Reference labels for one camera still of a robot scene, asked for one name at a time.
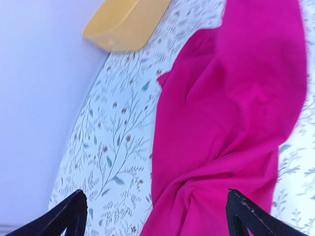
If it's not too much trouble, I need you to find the floral patterned table mat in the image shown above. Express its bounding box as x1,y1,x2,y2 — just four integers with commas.
49,0,315,236

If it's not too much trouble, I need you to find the yellow plastic basket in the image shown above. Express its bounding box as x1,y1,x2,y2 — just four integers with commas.
83,0,170,53

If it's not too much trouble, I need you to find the red t-shirt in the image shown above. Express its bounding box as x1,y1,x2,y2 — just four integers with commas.
141,0,307,236

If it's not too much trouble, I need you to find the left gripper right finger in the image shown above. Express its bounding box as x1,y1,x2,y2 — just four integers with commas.
225,189,310,236

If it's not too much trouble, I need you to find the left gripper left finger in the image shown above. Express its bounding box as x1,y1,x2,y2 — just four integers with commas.
7,189,88,236

